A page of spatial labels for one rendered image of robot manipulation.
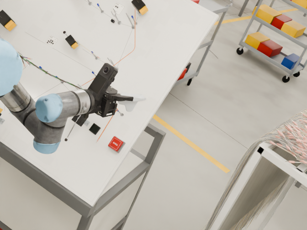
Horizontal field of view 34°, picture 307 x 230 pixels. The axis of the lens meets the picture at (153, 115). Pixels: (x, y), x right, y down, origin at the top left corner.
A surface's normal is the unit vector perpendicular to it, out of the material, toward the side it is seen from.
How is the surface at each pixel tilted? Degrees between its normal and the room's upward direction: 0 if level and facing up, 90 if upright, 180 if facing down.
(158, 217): 0
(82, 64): 54
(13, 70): 82
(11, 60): 84
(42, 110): 90
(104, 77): 60
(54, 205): 90
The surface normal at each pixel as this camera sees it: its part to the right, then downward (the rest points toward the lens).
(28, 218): -0.46, 0.31
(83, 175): -0.16, -0.22
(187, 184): 0.34, -0.80
